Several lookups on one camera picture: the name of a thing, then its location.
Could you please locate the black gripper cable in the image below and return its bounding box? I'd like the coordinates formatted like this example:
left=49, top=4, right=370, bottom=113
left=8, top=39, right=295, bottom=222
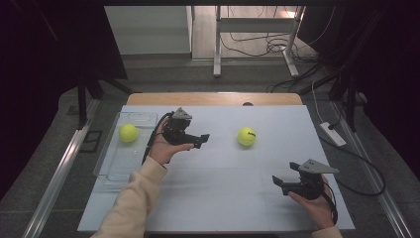
left=141, top=111, right=175, bottom=166
left=321, top=180, right=339, bottom=226

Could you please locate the person's left hand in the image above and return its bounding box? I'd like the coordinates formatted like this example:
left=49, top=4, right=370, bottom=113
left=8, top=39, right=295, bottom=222
left=149, top=116, right=195, bottom=166

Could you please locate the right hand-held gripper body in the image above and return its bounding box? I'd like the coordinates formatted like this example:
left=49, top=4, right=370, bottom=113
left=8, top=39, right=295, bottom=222
left=280, top=158, right=341, bottom=201

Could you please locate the tangle of black floor cables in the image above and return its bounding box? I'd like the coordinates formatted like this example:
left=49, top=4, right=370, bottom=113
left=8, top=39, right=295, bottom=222
left=219, top=5, right=320, bottom=64

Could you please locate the white metal stand frame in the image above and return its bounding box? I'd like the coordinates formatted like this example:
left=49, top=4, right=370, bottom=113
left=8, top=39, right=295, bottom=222
left=212, top=5, right=307, bottom=79

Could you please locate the aluminium floor rail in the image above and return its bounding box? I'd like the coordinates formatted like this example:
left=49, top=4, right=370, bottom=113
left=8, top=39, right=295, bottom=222
left=330, top=98, right=414, bottom=238
left=21, top=98, right=101, bottom=238

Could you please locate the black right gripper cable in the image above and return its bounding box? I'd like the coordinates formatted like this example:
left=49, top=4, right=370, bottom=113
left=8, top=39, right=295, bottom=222
left=321, top=180, right=339, bottom=226

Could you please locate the yellow tennis ball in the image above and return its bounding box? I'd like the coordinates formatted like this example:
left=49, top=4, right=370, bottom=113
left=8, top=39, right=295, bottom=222
left=118, top=123, right=140, bottom=144
left=237, top=126, right=258, bottom=148

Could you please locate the white cabinet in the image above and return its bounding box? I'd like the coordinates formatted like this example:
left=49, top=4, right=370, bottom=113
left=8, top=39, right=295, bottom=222
left=104, top=5, right=193, bottom=56

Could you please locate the black tripod stand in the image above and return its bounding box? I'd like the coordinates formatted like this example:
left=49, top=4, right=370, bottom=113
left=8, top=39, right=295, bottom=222
left=296, top=63, right=366, bottom=133
left=76, top=63, right=134, bottom=131

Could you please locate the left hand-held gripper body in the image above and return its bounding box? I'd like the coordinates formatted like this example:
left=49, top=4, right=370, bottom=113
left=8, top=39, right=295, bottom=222
left=160, top=106, right=200, bottom=147

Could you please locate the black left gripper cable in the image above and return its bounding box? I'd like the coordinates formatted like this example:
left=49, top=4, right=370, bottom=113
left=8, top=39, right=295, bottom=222
left=141, top=111, right=175, bottom=166

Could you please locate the black power cable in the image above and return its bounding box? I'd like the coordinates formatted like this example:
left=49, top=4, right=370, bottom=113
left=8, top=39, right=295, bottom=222
left=317, top=133, right=387, bottom=197

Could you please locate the clear plastic container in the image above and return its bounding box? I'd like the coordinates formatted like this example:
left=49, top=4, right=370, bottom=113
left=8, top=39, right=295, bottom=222
left=92, top=111, right=159, bottom=186

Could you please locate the dark curtain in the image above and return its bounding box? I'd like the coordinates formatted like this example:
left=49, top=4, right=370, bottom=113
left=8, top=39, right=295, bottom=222
left=0, top=0, right=129, bottom=201
left=296, top=4, right=420, bottom=181

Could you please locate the white cable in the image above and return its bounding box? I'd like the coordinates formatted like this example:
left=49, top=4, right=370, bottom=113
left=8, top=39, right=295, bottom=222
left=311, top=80, right=327, bottom=125

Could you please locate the person's right hand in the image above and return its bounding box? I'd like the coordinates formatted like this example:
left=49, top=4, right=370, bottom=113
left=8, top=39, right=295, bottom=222
left=287, top=174, right=336, bottom=230

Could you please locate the white power strip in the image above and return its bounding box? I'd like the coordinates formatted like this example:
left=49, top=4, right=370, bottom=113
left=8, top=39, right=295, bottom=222
left=319, top=121, right=348, bottom=148

